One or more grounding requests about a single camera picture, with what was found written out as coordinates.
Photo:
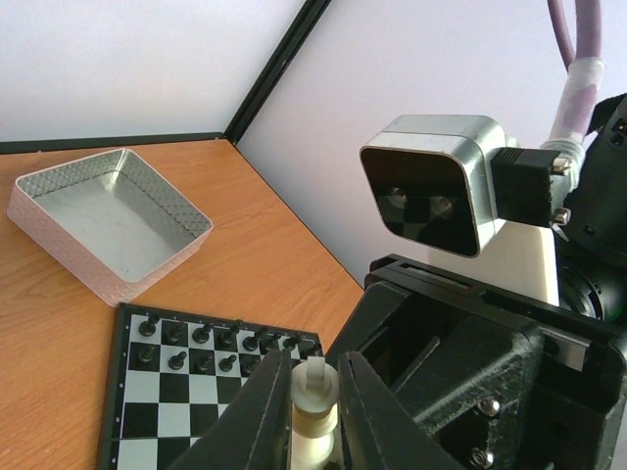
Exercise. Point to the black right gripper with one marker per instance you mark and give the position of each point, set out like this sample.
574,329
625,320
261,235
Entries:
499,380

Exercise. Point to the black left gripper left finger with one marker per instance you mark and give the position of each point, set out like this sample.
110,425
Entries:
253,432

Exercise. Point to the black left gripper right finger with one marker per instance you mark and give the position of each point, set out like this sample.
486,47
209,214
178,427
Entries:
376,431

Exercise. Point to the white king chess piece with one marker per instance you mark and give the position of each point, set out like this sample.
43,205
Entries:
314,415

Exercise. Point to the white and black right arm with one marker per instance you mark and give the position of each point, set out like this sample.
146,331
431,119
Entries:
583,204

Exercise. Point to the black and silver chessboard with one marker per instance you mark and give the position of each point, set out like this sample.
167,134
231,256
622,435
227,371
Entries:
172,374

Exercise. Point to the silver square tin lid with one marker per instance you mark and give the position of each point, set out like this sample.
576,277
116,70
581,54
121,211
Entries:
111,220

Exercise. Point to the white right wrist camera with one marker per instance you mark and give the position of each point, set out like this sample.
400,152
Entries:
430,179

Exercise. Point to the black enclosure frame post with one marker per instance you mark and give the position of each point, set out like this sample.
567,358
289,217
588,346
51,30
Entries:
278,63

